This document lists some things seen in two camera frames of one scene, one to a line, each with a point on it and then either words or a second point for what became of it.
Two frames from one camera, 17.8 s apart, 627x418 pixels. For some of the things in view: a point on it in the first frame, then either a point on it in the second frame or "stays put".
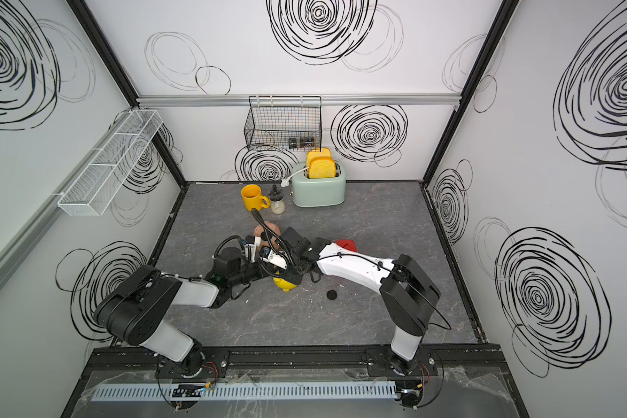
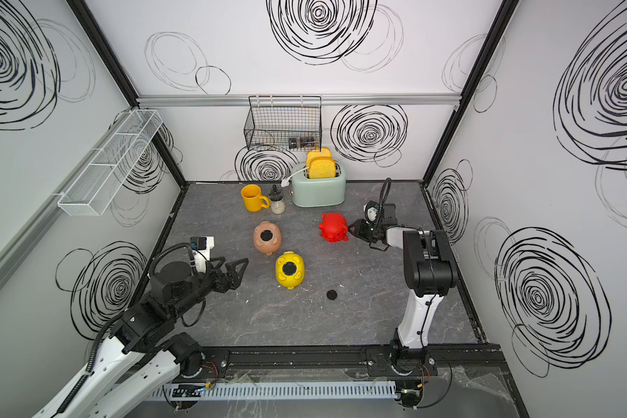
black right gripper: (293, 278) → (361, 225)
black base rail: (461, 362) stays put
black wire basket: (284, 123) stays put
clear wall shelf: (95, 187) stays put
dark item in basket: (301, 142) stays put
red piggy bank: (347, 244) → (333, 227)
